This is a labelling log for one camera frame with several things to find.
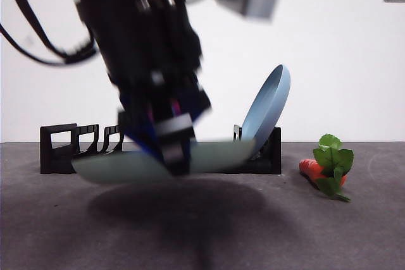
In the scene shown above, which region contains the black cable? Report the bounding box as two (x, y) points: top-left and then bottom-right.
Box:
(0, 25), (99, 67)
(8, 0), (96, 59)

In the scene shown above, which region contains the blue plate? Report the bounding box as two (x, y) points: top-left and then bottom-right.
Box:
(240, 64), (291, 159)

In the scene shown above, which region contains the black plate rack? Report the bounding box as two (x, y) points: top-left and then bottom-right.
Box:
(40, 123), (282, 175)

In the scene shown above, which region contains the green plate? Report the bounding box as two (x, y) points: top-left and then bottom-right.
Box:
(70, 138), (257, 186)

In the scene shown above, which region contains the orange carrot with green leaves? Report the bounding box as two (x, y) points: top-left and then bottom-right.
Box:
(299, 133), (355, 203)

